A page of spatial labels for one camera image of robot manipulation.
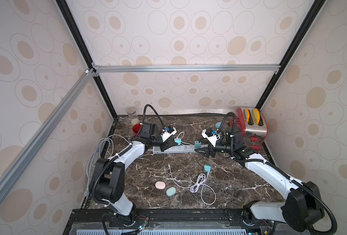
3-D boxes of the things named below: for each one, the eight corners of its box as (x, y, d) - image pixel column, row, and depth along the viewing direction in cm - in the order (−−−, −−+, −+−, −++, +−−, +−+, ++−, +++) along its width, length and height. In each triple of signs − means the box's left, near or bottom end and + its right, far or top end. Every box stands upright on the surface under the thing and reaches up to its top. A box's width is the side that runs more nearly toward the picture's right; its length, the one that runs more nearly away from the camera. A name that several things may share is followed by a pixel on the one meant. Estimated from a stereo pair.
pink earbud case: (155, 189, 85) (154, 187, 83) (155, 182, 87) (155, 181, 86) (165, 189, 85) (164, 187, 83) (165, 182, 87) (165, 181, 86)
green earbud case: (166, 196, 82) (166, 195, 80) (166, 188, 85) (166, 186, 83) (175, 196, 82) (175, 195, 80) (175, 188, 85) (175, 186, 83)
